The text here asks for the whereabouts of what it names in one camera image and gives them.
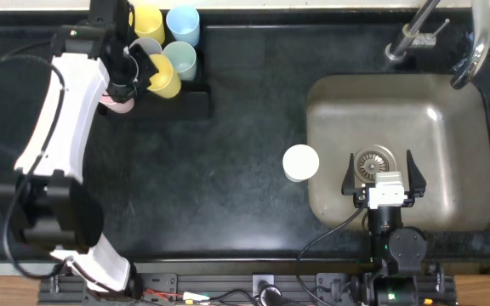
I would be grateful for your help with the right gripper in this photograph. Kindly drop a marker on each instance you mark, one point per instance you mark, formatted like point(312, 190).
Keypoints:
point(360, 199)

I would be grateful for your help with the white cup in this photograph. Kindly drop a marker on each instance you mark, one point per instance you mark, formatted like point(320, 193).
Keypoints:
point(300, 163)

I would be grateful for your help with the yellow cup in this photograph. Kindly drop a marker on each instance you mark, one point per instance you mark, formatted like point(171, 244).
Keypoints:
point(149, 23)
point(166, 78)

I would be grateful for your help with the pink cup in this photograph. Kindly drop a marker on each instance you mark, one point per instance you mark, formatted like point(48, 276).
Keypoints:
point(117, 106)

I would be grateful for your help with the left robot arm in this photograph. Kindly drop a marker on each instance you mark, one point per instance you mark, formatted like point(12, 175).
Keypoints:
point(70, 115)

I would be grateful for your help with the steel sink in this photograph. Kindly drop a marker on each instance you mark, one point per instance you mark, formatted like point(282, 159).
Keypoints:
point(440, 127)

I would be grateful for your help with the steel tap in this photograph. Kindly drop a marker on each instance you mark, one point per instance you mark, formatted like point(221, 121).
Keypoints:
point(413, 30)

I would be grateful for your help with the black tray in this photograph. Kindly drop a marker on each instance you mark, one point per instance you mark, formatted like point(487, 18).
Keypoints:
point(198, 98)

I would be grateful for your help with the green cup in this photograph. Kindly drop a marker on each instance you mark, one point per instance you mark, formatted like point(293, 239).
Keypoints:
point(180, 59)

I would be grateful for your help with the blue cup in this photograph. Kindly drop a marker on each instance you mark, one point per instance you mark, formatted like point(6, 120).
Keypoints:
point(183, 24)

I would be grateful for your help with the grey cup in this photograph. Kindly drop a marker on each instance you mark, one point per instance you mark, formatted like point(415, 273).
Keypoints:
point(148, 43)

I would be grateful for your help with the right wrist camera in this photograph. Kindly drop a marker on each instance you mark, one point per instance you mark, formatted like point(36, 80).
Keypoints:
point(387, 189)

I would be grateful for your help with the mounting rail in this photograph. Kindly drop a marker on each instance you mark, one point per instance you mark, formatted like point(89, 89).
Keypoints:
point(228, 285)

